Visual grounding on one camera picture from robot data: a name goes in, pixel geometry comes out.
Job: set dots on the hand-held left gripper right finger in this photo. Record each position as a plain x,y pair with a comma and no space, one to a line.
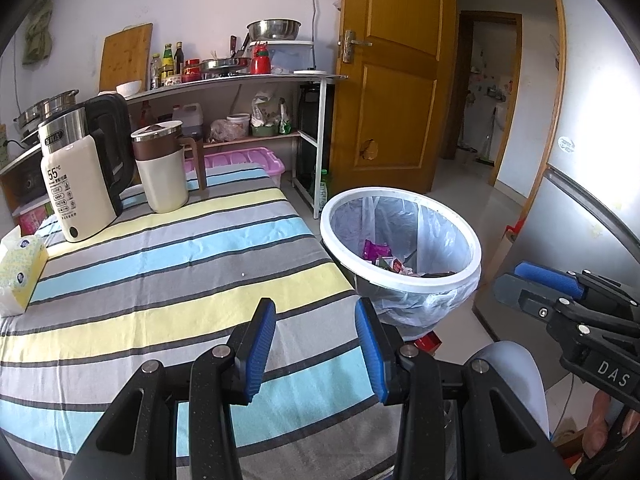
372,355

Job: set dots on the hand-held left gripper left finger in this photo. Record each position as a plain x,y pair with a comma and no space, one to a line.
257,350

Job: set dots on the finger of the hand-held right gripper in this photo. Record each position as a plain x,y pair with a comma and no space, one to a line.
570,320
547,280

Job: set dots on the white bin with plastic liner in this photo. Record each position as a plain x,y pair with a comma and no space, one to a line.
395,281

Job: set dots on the purple snack wrapper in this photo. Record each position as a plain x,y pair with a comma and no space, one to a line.
375,250

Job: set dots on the person's right hand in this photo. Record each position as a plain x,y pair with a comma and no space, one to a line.
600,425

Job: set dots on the red box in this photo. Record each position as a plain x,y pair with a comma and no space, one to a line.
428,344

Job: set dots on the person's leg in grey pants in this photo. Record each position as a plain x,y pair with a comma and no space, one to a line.
520,375

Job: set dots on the grey refrigerator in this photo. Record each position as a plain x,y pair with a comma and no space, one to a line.
590,135

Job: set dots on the green plastic bottle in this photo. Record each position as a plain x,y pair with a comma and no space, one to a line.
323,190

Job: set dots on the pink plastic storage box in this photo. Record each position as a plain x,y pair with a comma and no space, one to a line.
240,160

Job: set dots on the beige mug with brown lid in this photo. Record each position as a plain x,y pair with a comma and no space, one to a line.
160,180

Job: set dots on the white jar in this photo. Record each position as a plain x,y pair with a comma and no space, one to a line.
238,126

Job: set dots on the wooden door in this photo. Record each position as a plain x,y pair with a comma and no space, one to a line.
395,110

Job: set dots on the plastic bag of groceries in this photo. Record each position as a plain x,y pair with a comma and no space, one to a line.
270,112

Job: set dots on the plastic oil jug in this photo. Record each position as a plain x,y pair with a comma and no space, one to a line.
189,120

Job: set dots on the white steel electric kettle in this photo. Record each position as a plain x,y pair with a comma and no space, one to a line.
75,185

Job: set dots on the yellow tissue pack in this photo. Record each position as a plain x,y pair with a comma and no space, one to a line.
20,270

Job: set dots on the pink pack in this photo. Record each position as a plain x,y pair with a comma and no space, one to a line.
34,219

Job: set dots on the white kitchen shelf unit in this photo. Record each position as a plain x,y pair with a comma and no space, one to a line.
225,81

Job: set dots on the steel frying pan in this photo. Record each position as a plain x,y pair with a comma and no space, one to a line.
225,66

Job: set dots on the red jar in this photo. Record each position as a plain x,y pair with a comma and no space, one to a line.
191,71

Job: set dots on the white bowl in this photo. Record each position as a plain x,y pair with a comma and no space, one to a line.
129,89

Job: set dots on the small clear bottle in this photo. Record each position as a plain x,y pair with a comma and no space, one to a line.
156,72

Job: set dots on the white plastic basin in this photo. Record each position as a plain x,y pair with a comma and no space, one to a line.
295,55

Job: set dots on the dark sauce bottle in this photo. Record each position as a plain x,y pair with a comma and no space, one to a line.
180,60

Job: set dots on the green glass bottle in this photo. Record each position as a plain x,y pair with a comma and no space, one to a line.
168,62

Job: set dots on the steel steamer pots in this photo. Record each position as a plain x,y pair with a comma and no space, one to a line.
45,110

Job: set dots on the wooden cutting board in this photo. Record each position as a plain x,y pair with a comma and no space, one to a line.
125,57

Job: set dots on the steel bowl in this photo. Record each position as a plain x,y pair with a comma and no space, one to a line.
274,29

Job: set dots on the green hanging cloth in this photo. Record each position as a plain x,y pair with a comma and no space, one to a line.
39,30

